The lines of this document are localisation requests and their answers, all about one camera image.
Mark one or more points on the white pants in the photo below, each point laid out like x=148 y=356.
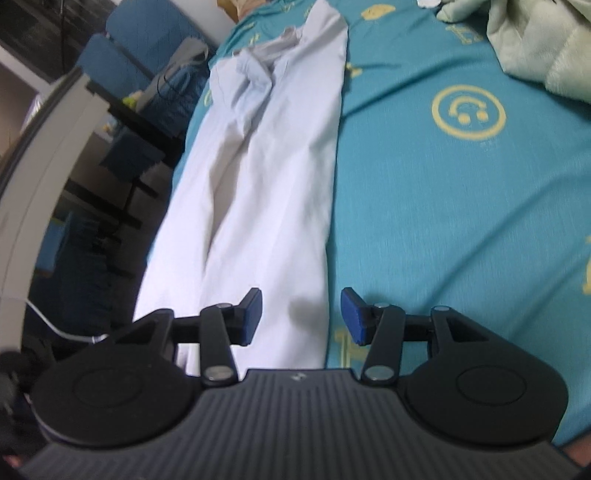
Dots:
x=258 y=194

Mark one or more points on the white bed frame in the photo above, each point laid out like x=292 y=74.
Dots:
x=44 y=184

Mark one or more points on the pale green fleece blanket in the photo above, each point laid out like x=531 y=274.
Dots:
x=531 y=34

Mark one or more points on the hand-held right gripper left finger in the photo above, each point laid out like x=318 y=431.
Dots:
x=252 y=314

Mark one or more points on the black side table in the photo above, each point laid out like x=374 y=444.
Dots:
x=124 y=138

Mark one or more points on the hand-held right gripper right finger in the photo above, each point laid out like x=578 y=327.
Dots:
x=353 y=319

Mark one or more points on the teal printed bed sheet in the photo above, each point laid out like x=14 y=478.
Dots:
x=452 y=194

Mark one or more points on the blue chair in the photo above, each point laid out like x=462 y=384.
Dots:
x=138 y=60

